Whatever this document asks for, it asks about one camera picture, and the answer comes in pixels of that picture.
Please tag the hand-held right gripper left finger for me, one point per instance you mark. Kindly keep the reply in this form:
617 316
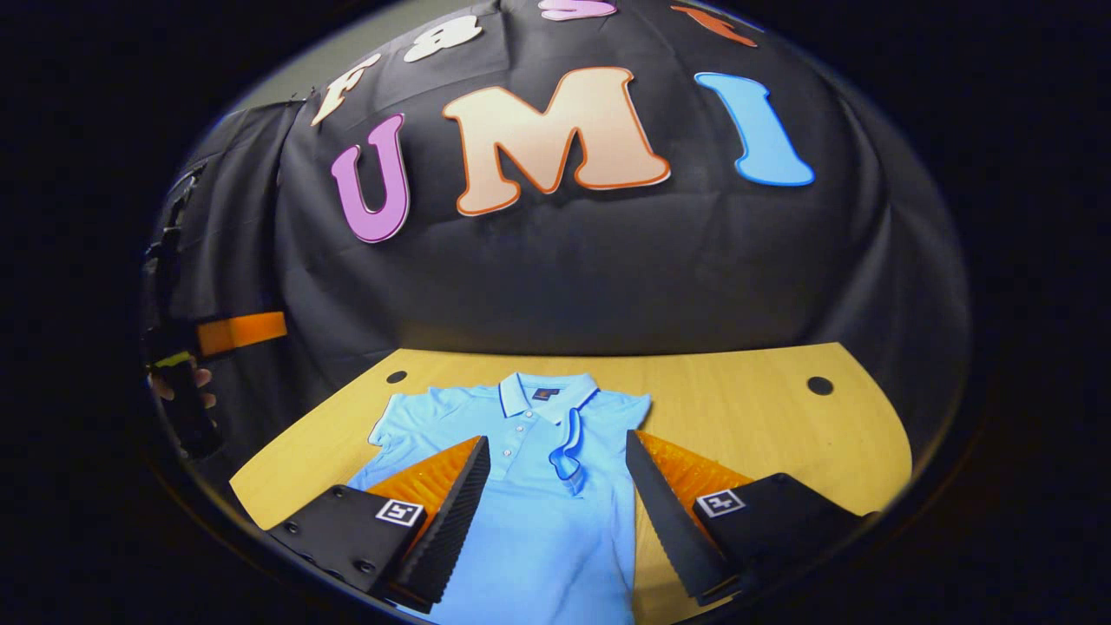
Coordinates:
451 529

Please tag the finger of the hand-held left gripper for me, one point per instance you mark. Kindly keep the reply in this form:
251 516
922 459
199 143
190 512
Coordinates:
243 332

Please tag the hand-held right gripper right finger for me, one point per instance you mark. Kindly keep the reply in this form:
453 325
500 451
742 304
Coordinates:
668 529

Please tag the light blue polo T-shirt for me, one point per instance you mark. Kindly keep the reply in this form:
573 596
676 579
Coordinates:
538 521

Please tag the black backdrop cloth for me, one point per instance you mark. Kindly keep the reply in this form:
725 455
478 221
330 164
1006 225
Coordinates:
608 278

